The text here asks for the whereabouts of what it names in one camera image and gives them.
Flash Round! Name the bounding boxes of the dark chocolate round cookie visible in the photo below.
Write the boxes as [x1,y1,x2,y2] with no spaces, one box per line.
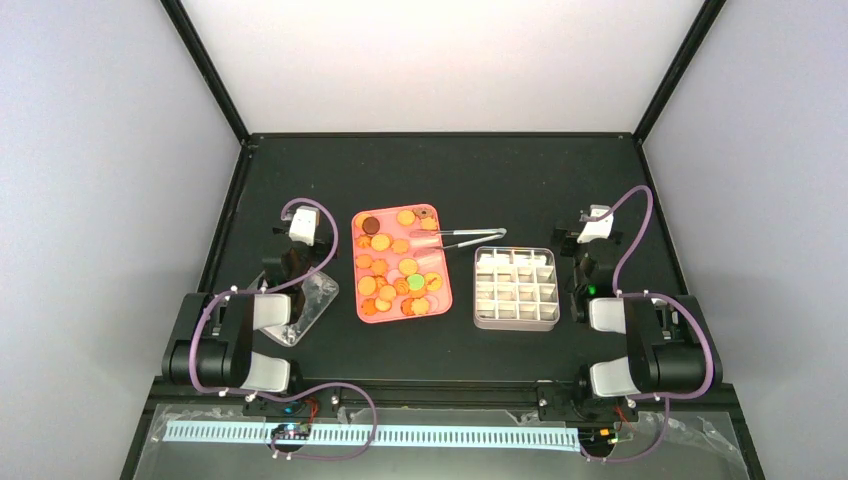
[361,216,381,235]

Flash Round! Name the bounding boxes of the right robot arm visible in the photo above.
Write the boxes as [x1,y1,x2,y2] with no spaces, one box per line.
[552,226,723,399]

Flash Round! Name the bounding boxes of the base circuit board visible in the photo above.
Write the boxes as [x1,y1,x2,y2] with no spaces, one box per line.
[578,428,633,445]
[270,423,312,443]

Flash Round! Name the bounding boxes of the orange flower cookie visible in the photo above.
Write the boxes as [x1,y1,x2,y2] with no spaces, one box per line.
[420,217,438,231]

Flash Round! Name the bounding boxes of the brown flower jam cookie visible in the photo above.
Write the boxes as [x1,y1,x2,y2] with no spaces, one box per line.
[413,208,432,219]

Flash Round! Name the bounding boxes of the white slotted cable duct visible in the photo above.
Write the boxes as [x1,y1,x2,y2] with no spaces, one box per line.
[158,420,580,452]

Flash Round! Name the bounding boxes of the white divided cookie tin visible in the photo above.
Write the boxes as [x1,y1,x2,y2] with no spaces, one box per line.
[473,246,561,332]

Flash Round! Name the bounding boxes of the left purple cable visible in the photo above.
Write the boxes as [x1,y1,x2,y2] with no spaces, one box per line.
[188,197,380,464]

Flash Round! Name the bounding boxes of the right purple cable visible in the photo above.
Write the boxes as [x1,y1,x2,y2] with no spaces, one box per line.
[581,184,723,464]

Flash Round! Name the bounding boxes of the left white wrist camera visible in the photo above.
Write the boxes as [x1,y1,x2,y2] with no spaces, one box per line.
[288,206,320,246]

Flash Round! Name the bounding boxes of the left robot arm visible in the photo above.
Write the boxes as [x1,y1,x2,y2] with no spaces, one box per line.
[162,226,338,393]

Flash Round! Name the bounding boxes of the purple cable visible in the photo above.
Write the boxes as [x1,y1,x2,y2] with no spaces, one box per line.
[581,184,723,464]
[188,197,380,464]

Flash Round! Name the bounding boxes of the left base circuit board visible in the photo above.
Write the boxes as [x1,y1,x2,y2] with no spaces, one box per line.
[270,423,312,443]

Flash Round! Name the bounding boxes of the round orange cracker cookie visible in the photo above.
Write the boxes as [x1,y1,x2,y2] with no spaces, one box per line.
[396,209,417,227]

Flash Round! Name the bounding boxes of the right base circuit board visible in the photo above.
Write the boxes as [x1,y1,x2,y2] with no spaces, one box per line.
[578,428,633,445]

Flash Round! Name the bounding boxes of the large round sandwich cookie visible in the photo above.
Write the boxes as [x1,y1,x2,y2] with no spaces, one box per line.
[370,233,393,252]

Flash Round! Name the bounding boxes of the pink cookie tray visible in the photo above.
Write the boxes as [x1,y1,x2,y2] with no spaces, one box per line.
[351,204,453,324]

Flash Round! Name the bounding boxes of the clear plastic tin lid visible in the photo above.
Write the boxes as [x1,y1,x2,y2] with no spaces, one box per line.
[249,269,339,347]

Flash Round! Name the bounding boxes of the pink round cookie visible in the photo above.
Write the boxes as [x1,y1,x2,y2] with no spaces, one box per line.
[423,295,439,313]

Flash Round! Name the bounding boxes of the green round cookie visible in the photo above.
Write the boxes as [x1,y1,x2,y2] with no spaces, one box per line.
[406,273,426,292]

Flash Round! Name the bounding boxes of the metal serving tongs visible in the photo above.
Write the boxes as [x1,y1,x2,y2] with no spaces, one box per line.
[409,228,508,257]

